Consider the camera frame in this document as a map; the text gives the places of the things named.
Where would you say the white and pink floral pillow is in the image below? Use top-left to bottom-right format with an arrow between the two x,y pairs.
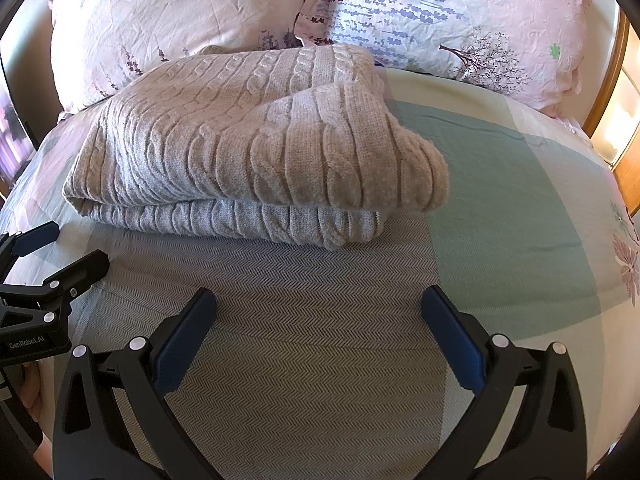
294,0 -> 609,134

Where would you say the person's left hand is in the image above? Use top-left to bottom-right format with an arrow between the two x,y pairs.
20,362 -> 47,425

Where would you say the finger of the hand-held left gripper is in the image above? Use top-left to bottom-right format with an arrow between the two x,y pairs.
0,221 -> 61,282
0,250 -> 111,337

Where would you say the checked patchwork bed sheet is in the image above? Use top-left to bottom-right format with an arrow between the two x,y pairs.
0,67 -> 640,480

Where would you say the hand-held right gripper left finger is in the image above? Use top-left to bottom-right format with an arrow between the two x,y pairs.
51,287 -> 221,480

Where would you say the purple patterned curtain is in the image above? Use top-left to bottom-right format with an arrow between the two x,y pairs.
0,87 -> 32,197

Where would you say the beige cable-knit sweater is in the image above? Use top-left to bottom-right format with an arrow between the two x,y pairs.
62,42 -> 449,252

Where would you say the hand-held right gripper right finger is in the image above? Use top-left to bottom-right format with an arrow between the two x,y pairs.
415,285 -> 588,480

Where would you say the wooden headboard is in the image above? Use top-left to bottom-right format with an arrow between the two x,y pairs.
581,9 -> 632,137

